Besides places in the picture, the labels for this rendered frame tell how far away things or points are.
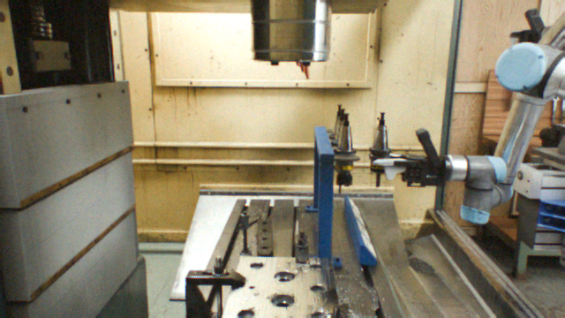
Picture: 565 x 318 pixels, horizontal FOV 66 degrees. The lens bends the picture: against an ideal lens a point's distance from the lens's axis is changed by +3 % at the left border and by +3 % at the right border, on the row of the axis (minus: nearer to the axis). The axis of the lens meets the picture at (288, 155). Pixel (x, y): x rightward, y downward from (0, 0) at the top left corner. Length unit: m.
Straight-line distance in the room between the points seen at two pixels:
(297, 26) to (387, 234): 1.23
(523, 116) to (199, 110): 1.26
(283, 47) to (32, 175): 0.48
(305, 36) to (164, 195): 1.42
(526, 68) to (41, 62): 1.06
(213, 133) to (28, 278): 1.24
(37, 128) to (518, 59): 1.05
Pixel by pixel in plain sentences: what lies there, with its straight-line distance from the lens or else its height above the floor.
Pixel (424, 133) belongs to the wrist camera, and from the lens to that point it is 1.25.
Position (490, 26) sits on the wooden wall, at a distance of 3.75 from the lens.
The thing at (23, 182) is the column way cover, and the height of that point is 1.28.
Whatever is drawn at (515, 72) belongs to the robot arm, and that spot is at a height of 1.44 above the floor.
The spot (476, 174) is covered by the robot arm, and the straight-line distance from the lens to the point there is 1.30.
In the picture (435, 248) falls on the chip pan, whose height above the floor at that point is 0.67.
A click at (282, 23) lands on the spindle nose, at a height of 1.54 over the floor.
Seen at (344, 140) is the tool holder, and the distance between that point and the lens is 1.20.
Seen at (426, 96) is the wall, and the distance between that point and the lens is 1.97.
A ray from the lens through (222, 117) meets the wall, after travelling 1.94.
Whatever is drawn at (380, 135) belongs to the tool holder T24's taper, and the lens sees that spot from 1.23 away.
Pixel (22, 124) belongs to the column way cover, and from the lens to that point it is 0.82.
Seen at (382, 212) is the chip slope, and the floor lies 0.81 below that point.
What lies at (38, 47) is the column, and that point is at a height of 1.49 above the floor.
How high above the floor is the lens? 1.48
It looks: 13 degrees down
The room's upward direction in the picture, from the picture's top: straight up
